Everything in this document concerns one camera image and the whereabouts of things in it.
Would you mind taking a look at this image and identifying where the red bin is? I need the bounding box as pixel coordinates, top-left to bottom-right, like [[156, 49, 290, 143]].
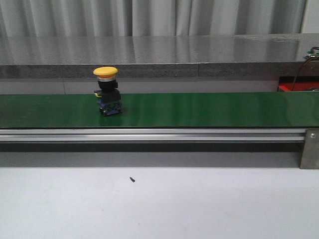
[[277, 76, 319, 92]]

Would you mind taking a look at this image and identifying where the green conveyor belt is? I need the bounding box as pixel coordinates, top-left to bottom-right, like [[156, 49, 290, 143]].
[[0, 92, 319, 128]]

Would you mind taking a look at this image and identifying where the grey stone counter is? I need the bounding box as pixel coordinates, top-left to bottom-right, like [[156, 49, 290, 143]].
[[0, 33, 319, 79]]

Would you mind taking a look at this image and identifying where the green circuit board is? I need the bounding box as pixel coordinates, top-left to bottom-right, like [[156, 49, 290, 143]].
[[304, 46, 319, 60]]

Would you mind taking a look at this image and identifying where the grey curtain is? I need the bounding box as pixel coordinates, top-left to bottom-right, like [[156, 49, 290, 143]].
[[0, 0, 306, 37]]

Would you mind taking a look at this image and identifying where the aluminium conveyor side rail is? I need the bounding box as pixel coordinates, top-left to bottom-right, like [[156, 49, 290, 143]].
[[0, 128, 306, 142]]

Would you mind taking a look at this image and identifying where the metal conveyor support bracket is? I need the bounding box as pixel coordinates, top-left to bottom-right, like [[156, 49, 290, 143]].
[[300, 128, 319, 169]]

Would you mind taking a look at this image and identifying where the red wire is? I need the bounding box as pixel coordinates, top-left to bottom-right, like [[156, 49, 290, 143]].
[[292, 46, 319, 92]]

